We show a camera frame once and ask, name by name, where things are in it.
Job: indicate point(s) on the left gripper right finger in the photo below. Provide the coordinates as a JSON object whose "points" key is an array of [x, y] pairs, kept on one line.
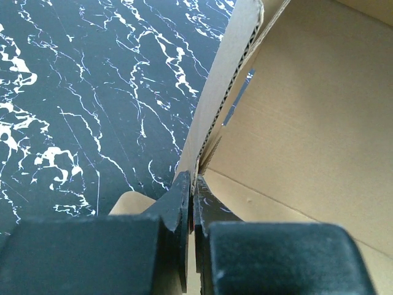
{"points": [[238, 257]]}

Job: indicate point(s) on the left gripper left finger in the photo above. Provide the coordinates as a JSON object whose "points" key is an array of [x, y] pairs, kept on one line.
{"points": [[142, 253]]}

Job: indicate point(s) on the brown cardboard box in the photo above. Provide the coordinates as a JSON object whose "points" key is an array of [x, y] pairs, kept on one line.
{"points": [[294, 122]]}

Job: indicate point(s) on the black marble pattern mat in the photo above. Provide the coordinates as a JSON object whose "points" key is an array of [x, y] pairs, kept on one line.
{"points": [[97, 98]]}

